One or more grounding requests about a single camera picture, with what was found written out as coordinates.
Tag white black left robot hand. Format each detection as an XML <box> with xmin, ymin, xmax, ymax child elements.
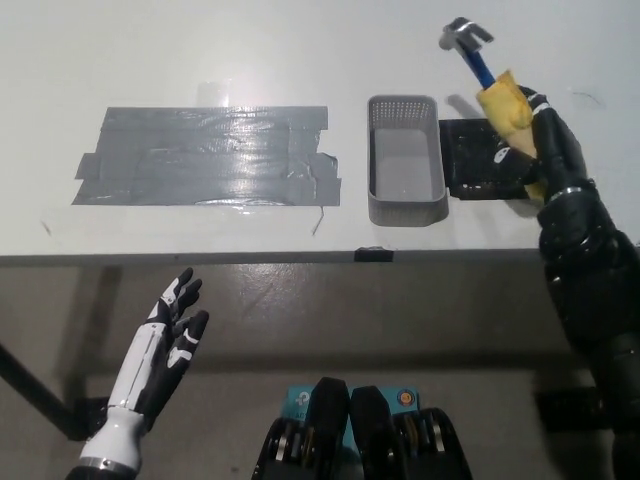
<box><xmin>107</xmin><ymin>267</ymin><xmax>210</xmax><ymax>431</ymax></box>

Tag grey duct tape patch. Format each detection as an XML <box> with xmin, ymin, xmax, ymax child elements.
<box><xmin>70</xmin><ymin>104</ymin><xmax>342</xmax><ymax>207</ymax></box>

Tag grey plastic basket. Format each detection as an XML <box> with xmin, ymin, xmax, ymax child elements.
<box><xmin>366</xmin><ymin>94</ymin><xmax>449</xmax><ymax>226</ymax></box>

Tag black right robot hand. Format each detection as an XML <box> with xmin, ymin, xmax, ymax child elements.
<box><xmin>492</xmin><ymin>84</ymin><xmax>599</xmax><ymax>204</ymax></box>

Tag hammer with yellow handle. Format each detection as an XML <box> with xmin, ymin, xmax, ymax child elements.
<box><xmin>438</xmin><ymin>17</ymin><xmax>546</xmax><ymax>206</ymax></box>

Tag small black tape piece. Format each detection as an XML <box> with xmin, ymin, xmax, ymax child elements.
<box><xmin>353</xmin><ymin>245</ymin><xmax>395</xmax><ymax>263</ymax></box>

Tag black metal table leg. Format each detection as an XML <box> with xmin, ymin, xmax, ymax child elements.
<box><xmin>0</xmin><ymin>342</ymin><xmax>81</xmax><ymax>441</ymax></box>

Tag black robot body teal tops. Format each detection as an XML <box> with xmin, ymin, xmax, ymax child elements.
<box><xmin>254</xmin><ymin>377</ymin><xmax>474</xmax><ymax>480</ymax></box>

